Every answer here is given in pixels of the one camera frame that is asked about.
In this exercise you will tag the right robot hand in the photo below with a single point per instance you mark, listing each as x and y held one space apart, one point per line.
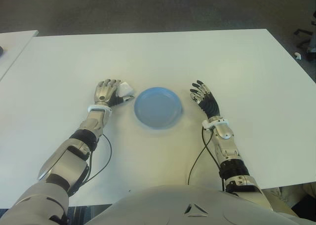
211 106

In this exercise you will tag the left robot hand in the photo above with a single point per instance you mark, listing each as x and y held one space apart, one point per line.
105 91

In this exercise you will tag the white charger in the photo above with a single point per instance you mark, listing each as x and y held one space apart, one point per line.
126 89

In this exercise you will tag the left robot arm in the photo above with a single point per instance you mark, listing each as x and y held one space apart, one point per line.
69 165

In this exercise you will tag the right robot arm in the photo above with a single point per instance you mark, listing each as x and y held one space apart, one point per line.
229 141

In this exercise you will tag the blue plate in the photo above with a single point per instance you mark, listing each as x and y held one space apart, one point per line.
158 108

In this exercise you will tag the white side table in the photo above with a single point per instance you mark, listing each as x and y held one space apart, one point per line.
17 47

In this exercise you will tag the small white floor object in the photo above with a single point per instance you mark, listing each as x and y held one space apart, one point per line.
297 56

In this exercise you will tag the grey robot torso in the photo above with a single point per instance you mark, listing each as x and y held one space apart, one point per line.
172 205

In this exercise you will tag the white patterned shoe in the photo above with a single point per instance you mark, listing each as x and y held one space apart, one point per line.
279 194

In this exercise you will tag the black office chair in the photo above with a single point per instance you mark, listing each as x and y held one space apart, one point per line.
302 32

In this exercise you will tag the person in beige trousers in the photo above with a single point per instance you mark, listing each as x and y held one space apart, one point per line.
308 189

